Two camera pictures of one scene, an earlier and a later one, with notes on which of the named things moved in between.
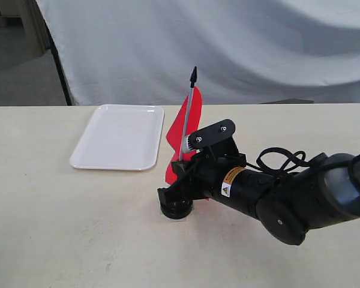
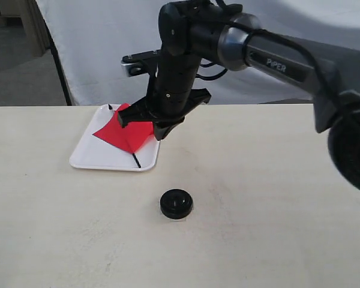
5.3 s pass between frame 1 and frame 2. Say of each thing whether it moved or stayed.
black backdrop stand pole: stayed
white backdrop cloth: stayed
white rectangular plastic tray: stayed
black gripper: moved
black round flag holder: stayed
